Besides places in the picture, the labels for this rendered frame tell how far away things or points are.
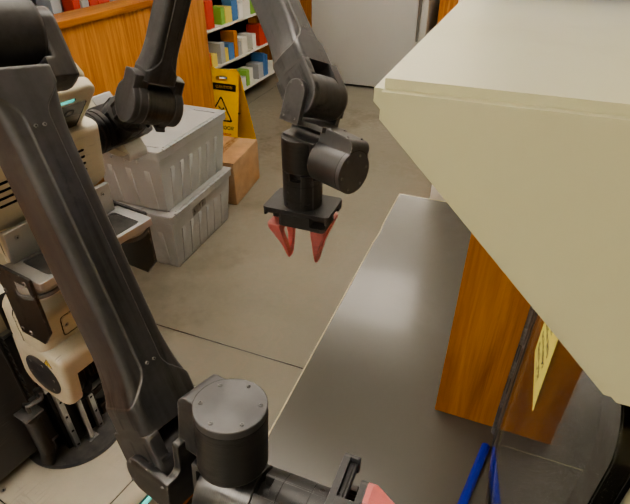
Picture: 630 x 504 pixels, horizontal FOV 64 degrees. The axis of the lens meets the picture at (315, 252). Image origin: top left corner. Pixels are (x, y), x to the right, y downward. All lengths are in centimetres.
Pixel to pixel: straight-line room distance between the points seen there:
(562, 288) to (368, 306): 78
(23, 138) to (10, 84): 4
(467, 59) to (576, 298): 8
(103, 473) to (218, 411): 121
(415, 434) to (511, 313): 23
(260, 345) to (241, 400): 180
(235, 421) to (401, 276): 68
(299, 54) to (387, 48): 461
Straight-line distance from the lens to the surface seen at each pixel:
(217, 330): 230
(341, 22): 539
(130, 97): 100
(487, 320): 66
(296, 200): 72
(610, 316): 18
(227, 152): 324
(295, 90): 68
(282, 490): 44
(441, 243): 114
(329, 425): 76
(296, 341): 221
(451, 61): 17
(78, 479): 161
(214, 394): 41
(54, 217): 44
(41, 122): 46
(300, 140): 68
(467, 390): 75
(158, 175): 243
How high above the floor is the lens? 155
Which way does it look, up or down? 35 degrees down
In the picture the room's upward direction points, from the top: straight up
